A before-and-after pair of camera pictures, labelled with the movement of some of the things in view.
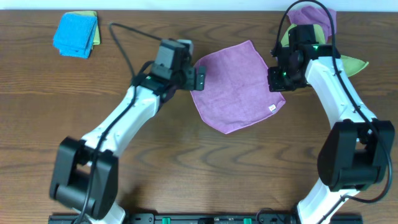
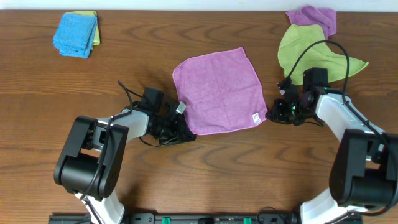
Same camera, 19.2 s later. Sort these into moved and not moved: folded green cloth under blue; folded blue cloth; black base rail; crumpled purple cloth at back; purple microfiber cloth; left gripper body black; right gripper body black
Moved: purple microfiber cloth; left gripper body black; right gripper body black
Not moved: folded green cloth under blue; black base rail; folded blue cloth; crumpled purple cloth at back
